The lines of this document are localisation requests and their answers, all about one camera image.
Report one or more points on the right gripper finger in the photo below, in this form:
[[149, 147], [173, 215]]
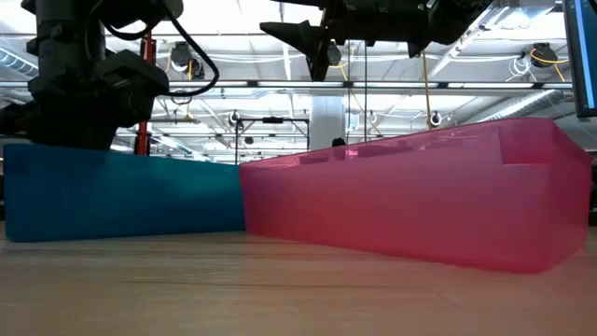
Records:
[[303, 35], [322, 63]]

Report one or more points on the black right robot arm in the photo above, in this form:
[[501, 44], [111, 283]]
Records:
[[457, 18]]

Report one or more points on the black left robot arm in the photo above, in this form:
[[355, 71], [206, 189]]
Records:
[[60, 23]]

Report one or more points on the white pillar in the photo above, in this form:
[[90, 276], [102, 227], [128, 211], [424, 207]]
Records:
[[326, 121]]

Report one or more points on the red pole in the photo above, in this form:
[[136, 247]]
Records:
[[142, 137]]

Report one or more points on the blue plastic bin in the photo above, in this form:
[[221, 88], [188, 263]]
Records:
[[116, 196]]

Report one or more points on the pink translucent plastic bin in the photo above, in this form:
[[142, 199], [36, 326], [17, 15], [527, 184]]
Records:
[[420, 196]]

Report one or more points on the large monitor screen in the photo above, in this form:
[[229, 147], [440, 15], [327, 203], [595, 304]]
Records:
[[583, 56]]

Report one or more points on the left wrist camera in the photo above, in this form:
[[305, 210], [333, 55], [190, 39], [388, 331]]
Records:
[[135, 84]]

